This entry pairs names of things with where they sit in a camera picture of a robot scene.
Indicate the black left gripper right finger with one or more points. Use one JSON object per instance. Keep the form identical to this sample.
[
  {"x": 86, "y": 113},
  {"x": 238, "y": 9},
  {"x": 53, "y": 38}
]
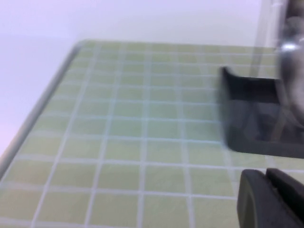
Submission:
[{"x": 287, "y": 202}]

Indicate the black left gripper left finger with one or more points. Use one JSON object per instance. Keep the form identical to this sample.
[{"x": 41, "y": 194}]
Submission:
[{"x": 251, "y": 202}]

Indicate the steel pot lid black knob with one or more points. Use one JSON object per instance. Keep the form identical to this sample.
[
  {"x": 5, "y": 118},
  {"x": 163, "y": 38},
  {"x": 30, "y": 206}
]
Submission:
[{"x": 294, "y": 71}]

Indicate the black plastic rack tray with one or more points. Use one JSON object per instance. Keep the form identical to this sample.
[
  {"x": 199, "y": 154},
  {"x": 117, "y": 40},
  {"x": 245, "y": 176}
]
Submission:
[{"x": 249, "y": 142}]

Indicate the green checkered tablecloth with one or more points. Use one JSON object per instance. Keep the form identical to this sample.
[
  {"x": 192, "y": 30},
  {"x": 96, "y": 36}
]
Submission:
[{"x": 118, "y": 142}]

